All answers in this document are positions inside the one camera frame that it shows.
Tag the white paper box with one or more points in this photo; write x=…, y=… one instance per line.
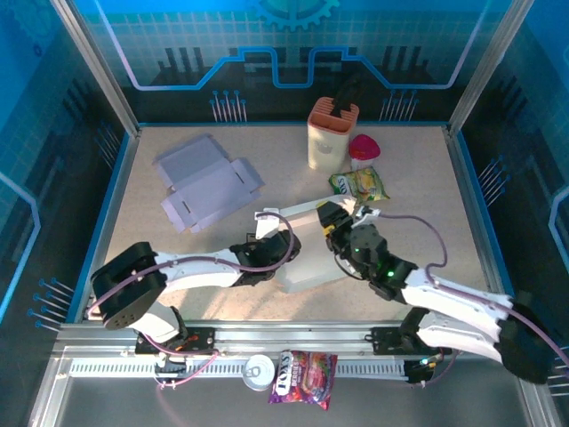
x=311, y=258
x=200, y=187

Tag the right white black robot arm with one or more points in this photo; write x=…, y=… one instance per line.
x=453, y=293

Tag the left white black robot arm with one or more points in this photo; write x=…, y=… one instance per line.
x=200, y=269

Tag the black electronics box with LEDs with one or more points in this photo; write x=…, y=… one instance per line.
x=420, y=371

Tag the yellow Foxs candy bag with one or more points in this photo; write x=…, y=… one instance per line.
x=362, y=184

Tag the cream knife block orange top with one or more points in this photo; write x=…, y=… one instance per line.
x=326, y=147

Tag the pink lid plastic container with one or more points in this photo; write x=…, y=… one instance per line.
x=363, y=147

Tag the silver tin can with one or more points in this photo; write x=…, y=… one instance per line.
x=258, y=371

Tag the purple Foxs berries candy bag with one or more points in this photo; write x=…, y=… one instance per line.
x=302, y=378

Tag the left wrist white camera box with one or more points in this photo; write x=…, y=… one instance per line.
x=266, y=227

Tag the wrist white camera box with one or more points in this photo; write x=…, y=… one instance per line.
x=266, y=227
x=366, y=215

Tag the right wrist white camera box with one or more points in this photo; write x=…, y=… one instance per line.
x=366, y=215

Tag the aluminium frame rail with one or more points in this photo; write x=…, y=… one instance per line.
x=289, y=333

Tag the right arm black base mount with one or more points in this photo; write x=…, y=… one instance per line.
x=387, y=340

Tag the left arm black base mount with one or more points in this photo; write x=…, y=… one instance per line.
x=200, y=340

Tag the aluminium frame post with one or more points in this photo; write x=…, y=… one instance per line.
x=98, y=71
x=484, y=66

